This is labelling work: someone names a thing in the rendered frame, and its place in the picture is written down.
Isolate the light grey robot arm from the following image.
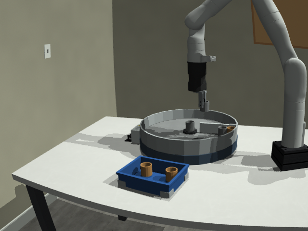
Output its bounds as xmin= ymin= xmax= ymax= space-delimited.
xmin=185 ymin=0 xmax=307 ymax=148

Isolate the blue square tray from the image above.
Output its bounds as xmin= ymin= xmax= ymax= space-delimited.
xmin=116 ymin=155 xmax=188 ymax=198

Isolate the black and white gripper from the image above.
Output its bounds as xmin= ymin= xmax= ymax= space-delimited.
xmin=187 ymin=50 xmax=216 ymax=108

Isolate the grey metal ring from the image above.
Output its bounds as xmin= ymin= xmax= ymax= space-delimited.
xmin=200 ymin=101 xmax=209 ymax=112
xmin=186 ymin=120 xmax=195 ymax=132
xmin=218 ymin=126 xmax=227 ymax=136

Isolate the bronze ring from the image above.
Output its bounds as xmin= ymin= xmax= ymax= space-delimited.
xmin=141 ymin=162 xmax=153 ymax=177
xmin=227 ymin=127 xmax=235 ymax=133
xmin=166 ymin=167 xmax=178 ymax=182

